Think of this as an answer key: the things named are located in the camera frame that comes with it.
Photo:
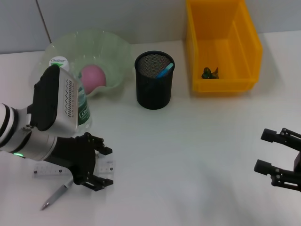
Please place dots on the black mesh pen holder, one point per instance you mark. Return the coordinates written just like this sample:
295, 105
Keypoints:
154, 94

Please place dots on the clear plastic ruler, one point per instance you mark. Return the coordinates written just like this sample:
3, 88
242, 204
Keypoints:
47, 170

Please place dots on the clear green-label water bottle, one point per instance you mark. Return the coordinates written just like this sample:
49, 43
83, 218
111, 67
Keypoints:
83, 110

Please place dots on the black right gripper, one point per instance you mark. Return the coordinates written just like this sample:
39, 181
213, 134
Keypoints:
298, 162

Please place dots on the green plastic wrapper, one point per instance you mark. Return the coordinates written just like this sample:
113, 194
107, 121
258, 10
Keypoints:
208, 74

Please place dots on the pink peach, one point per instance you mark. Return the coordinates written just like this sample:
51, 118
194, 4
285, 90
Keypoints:
92, 78

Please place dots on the green wavy fruit plate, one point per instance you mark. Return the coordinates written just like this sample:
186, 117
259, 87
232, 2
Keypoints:
105, 47

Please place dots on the blue teal scissors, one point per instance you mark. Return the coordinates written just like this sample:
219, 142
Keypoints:
164, 71

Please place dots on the yellow plastic bin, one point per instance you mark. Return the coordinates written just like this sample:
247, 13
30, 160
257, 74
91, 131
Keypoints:
211, 86

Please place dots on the grey white ballpoint pen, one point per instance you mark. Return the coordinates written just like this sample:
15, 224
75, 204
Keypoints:
54, 196

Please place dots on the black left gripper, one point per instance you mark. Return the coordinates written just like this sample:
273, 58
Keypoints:
75, 157

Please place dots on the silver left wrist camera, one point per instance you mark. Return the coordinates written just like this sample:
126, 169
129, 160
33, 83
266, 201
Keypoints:
56, 99

